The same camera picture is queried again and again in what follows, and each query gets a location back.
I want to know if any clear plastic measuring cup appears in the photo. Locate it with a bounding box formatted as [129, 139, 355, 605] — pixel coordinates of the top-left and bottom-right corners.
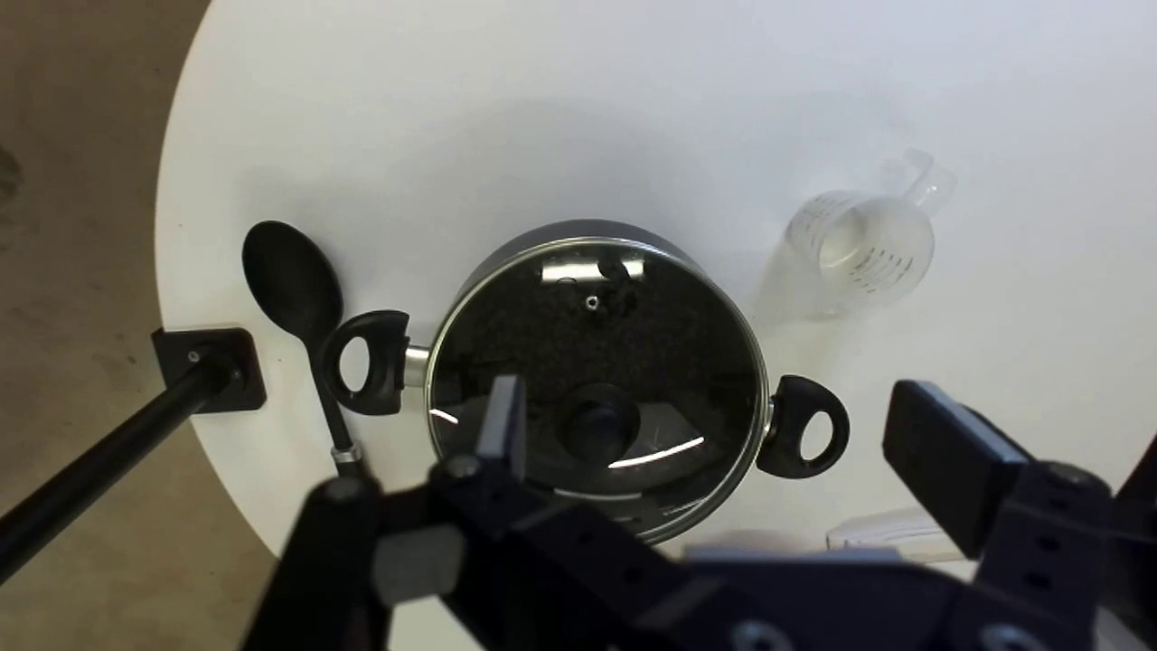
[771, 148, 954, 321]

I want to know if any black camera stand pole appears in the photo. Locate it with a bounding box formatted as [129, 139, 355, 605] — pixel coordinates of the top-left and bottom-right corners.
[0, 324, 269, 582]

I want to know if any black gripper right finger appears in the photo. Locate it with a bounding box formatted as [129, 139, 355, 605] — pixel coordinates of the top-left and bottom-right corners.
[881, 377, 1038, 559]

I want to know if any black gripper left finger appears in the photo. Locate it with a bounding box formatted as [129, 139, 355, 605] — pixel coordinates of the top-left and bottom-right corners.
[469, 372, 534, 483]

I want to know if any black pot with handles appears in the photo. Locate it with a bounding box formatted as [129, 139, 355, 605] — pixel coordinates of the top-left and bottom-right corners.
[316, 217, 854, 547]

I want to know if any black plastic spoon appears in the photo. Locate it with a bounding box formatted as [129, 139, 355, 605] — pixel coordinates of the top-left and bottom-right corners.
[240, 217, 373, 481]

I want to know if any glass lid with black knob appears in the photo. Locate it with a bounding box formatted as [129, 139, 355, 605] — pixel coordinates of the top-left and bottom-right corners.
[428, 229, 771, 508]

